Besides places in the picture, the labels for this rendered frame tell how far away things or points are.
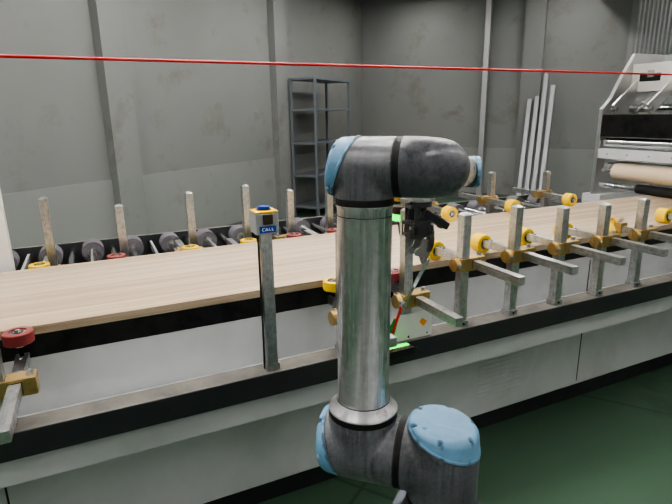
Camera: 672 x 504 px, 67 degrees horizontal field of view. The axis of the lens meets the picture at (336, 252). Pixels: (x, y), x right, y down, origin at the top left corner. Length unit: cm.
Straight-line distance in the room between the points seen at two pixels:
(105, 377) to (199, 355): 30
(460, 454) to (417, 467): 9
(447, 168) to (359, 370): 44
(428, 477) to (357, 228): 52
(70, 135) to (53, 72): 54
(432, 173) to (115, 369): 126
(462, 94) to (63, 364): 835
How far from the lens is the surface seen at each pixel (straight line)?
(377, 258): 100
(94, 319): 177
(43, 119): 523
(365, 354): 106
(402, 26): 987
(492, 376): 259
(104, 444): 173
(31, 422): 168
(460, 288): 198
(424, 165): 95
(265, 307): 161
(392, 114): 983
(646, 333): 339
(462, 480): 114
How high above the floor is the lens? 149
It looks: 15 degrees down
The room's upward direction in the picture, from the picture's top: 1 degrees counter-clockwise
